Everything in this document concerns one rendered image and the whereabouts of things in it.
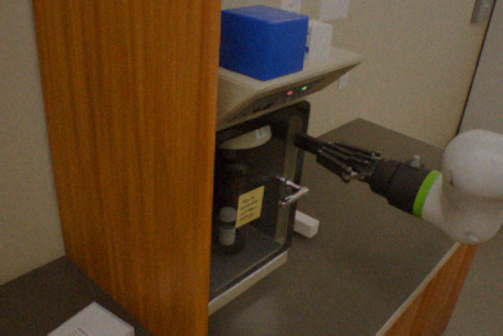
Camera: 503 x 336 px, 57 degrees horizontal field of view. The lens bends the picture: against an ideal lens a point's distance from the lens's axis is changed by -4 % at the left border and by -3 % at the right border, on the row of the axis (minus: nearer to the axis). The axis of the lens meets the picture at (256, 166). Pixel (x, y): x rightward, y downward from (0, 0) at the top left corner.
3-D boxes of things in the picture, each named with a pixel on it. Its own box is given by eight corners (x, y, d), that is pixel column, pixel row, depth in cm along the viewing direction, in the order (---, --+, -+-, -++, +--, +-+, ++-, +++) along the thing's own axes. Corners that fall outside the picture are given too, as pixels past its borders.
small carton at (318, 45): (289, 53, 87) (293, 21, 84) (310, 51, 90) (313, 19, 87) (307, 61, 84) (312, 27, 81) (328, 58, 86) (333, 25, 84)
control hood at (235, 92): (198, 126, 80) (199, 68, 75) (311, 87, 102) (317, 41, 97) (249, 150, 74) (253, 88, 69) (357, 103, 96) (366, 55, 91)
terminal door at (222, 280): (198, 308, 100) (202, 136, 81) (288, 248, 121) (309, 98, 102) (200, 310, 100) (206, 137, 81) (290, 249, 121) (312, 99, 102)
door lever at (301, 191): (264, 201, 103) (265, 190, 102) (291, 186, 109) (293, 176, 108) (284, 212, 100) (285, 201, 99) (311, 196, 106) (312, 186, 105)
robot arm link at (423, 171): (407, 227, 86) (427, 208, 92) (422, 171, 80) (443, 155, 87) (378, 214, 89) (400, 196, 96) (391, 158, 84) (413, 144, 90)
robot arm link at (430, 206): (482, 266, 81) (507, 220, 85) (492, 227, 71) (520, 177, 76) (410, 231, 88) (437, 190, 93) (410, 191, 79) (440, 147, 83)
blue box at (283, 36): (216, 66, 77) (219, 9, 73) (257, 57, 84) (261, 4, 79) (263, 83, 71) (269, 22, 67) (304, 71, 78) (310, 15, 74)
